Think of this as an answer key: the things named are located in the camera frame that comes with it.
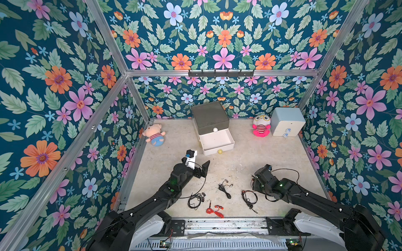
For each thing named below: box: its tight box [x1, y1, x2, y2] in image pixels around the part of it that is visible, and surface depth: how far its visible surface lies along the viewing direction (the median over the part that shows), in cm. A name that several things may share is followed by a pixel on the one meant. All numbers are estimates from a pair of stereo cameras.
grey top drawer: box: [191, 101, 230, 135], surface depth 93 cm
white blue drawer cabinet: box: [270, 107, 307, 139], surface depth 105 cm
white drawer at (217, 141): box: [198, 129, 236, 156], surface depth 95 cm
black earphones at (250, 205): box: [241, 189, 260, 215], surface depth 83 cm
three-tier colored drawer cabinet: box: [191, 100, 236, 156], surface depth 95 cm
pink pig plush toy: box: [141, 123, 166, 147], surface depth 106 cm
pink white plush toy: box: [252, 114, 272, 138], surface depth 112 cm
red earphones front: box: [205, 200, 225, 219], surface depth 80 cm
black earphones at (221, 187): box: [218, 179, 234, 200], surface depth 88 cm
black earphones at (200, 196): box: [187, 191, 206, 211], surface depth 85 cm
